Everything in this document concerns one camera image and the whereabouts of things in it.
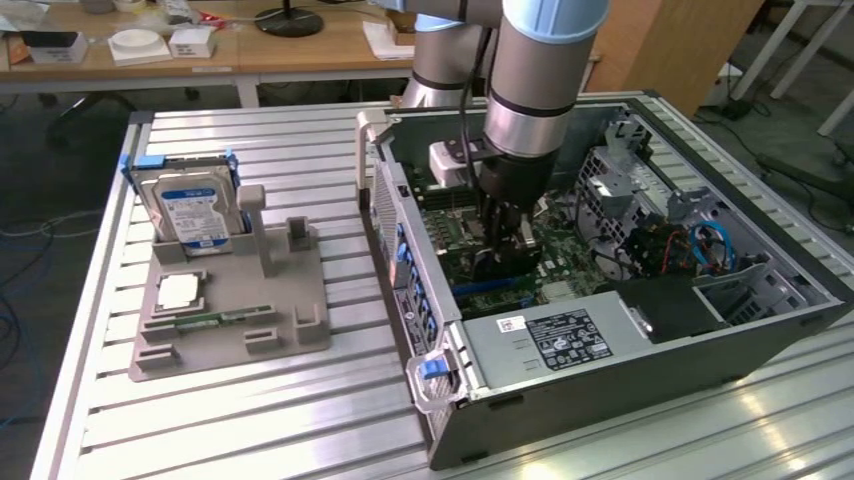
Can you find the grey power supply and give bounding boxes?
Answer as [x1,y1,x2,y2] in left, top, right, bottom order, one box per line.
[459,292,659,391]

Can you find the metal disk bay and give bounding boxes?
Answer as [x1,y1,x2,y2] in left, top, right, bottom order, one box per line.
[689,252,835,326]

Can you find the blue wire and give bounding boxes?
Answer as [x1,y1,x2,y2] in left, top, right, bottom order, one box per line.
[689,221,739,275]

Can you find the small white labelled box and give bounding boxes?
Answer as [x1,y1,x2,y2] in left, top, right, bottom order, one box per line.
[166,26,218,59]

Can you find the long blue expansion slot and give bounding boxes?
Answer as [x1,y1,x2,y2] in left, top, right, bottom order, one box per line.
[451,279,521,297]

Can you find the green gpu card black fan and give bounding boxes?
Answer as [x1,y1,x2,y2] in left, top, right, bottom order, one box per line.
[457,243,540,290]

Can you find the white device red mark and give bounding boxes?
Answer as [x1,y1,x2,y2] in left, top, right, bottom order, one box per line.
[711,63,747,107]

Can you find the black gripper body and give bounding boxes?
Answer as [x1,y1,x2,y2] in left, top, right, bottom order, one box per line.
[475,151,556,214]

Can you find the black open PC case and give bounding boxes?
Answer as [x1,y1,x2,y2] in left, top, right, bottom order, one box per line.
[354,96,854,474]

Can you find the silver CPU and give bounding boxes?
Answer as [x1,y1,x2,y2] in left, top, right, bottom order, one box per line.
[153,273,205,309]

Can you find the white box black lid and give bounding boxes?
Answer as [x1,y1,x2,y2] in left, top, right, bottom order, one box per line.
[17,30,90,66]

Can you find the white floor cable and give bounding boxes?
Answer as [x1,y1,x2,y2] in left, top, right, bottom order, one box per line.
[0,208,102,240]

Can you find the green motherboard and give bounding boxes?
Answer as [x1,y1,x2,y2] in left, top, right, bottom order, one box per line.
[409,164,628,321]

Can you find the hard disk blue caddy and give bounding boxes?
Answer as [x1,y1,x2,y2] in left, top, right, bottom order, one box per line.
[121,148,242,251]

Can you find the white box round rim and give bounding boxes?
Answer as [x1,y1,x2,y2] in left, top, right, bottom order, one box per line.
[106,28,174,68]

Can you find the white table frame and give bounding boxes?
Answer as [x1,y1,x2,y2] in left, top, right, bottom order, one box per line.
[728,0,854,137]

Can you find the metal socket cover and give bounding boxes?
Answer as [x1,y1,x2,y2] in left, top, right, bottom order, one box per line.
[532,192,559,225]

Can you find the grey parts rack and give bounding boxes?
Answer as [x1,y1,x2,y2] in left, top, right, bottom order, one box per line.
[126,184,334,384]

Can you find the black round stand base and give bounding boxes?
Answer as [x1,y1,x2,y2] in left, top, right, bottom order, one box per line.
[253,0,325,39]

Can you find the red wire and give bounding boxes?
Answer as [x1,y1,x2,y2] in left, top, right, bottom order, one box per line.
[656,225,691,277]

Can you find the blue case latch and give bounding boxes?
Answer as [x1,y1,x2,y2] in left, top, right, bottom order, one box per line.
[415,356,447,382]

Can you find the blue floor cable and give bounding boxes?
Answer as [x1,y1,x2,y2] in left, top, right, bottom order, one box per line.
[0,238,32,432]

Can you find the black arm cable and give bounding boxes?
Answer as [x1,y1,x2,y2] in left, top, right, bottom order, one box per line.
[456,27,499,194]

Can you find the perforated metal drive cage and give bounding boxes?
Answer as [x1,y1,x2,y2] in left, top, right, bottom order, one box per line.
[571,144,668,241]

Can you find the CPU socket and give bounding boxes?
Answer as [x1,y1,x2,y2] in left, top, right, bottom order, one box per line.
[457,207,483,244]

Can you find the wooden cabinet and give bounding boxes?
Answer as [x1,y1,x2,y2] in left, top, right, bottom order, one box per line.
[585,0,768,117]

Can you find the white paper stack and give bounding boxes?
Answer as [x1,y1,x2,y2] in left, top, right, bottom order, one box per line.
[361,19,416,62]

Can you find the wooden desk white legs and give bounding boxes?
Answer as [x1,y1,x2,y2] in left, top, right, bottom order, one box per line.
[236,0,420,109]
[0,0,261,109]

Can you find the black plastic shroud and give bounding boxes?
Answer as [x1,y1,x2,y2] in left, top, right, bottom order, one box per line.
[616,277,728,345]

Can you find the black office chair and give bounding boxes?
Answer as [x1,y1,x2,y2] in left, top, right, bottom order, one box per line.
[37,90,138,147]

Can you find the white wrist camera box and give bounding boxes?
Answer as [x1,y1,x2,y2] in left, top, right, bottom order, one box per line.
[428,140,484,194]

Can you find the brown cardboard box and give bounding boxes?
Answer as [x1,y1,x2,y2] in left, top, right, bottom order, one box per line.
[388,8,420,34]

